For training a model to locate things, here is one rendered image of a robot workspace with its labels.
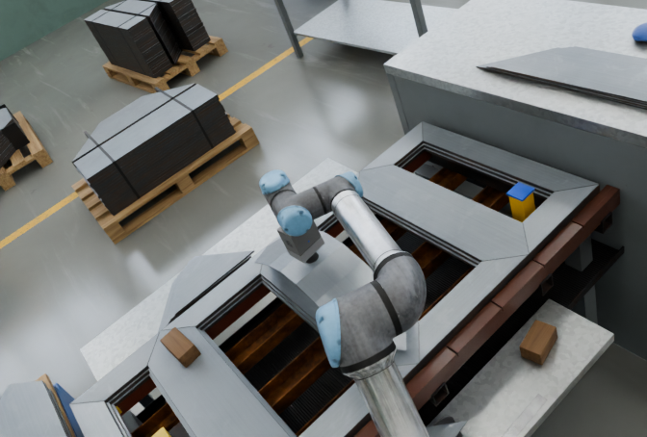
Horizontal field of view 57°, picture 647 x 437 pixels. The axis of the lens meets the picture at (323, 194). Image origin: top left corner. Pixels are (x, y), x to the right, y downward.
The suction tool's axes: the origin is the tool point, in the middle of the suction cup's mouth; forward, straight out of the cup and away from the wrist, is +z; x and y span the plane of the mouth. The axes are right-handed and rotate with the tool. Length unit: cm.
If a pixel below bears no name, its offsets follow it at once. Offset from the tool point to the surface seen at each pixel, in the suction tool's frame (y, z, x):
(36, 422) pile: 83, 15, -49
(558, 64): -98, -7, 21
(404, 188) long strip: -48, 15, -10
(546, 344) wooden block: -24, 28, 55
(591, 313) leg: -66, 71, 44
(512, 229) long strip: -47, 16, 33
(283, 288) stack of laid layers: 5.9, 15.6, -16.1
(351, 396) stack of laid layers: 20.6, 15.9, 28.6
